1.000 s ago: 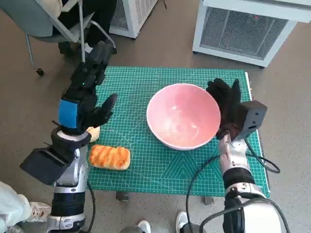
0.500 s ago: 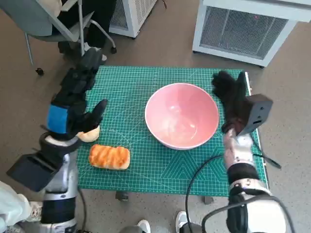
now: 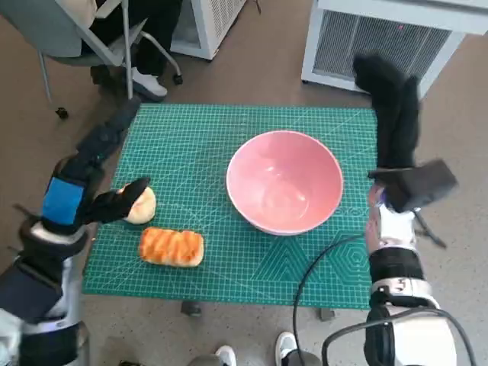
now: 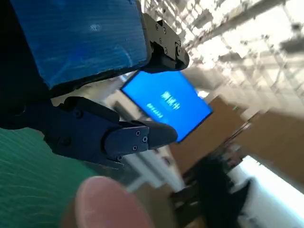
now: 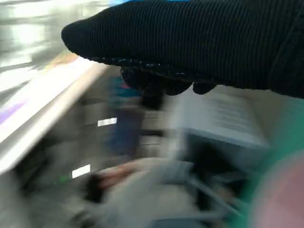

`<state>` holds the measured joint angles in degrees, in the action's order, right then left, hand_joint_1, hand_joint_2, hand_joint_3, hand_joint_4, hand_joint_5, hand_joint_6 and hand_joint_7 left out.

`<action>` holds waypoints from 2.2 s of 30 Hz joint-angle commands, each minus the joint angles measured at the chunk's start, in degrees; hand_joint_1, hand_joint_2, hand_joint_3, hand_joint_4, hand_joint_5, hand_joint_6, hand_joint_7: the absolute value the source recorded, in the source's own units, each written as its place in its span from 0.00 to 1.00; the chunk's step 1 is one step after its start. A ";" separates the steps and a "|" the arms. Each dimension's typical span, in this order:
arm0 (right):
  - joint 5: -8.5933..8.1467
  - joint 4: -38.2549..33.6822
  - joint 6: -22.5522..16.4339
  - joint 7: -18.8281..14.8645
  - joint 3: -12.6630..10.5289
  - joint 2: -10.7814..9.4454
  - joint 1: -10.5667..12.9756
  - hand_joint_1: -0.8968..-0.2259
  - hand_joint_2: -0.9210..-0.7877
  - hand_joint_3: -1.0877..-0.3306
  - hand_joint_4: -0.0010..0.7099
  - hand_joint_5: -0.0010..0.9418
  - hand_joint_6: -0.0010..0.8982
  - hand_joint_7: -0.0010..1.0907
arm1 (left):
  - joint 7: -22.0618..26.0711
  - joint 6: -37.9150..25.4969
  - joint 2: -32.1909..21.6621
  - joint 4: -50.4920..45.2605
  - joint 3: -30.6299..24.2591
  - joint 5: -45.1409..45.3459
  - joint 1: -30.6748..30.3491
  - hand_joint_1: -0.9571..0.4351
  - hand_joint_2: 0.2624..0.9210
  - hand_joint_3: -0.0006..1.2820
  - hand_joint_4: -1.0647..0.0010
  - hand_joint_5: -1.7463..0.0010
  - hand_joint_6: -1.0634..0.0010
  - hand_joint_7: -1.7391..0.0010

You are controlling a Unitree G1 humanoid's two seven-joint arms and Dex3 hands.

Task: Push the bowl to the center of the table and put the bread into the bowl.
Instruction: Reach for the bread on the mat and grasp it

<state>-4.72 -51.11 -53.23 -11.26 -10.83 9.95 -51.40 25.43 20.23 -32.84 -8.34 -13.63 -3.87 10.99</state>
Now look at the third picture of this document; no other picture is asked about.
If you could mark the pink bowl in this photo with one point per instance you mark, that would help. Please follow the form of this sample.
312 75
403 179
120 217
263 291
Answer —
282 175

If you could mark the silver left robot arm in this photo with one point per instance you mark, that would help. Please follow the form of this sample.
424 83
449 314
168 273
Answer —
72 297

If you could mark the round pale toy bread bun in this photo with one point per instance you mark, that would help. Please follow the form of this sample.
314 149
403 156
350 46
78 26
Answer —
145 209

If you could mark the bare black left hand blue tape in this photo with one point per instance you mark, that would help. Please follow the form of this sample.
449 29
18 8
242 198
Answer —
63 202

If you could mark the seated person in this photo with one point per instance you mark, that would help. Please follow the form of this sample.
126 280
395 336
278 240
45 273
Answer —
152 45

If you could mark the orange toy bread loaf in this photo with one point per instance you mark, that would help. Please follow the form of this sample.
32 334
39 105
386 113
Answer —
171 246

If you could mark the large white grille cabinet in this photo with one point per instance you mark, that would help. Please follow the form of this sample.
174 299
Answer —
381 42

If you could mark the black knitted gloved right hand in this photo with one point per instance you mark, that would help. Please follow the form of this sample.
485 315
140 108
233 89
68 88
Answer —
396 126

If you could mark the grey office chair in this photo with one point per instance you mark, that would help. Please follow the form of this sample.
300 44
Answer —
38 30

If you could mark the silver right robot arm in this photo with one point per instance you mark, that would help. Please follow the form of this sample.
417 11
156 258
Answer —
396 228

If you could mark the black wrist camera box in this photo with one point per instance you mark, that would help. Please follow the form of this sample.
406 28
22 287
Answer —
26 293
419 183

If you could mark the small white grille cabinet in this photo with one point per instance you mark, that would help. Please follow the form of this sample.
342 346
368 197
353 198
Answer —
225 23

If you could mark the grey table foot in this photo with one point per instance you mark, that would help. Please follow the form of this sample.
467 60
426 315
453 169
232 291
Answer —
327 315
191 308

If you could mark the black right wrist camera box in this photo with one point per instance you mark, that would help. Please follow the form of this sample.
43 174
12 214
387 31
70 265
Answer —
419 183

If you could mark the white shoe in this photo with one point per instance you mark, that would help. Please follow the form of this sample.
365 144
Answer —
226 356
286 348

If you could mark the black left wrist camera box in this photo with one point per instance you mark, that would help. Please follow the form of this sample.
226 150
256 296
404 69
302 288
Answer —
26 293

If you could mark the green cutting mat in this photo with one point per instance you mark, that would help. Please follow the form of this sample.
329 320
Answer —
198 152

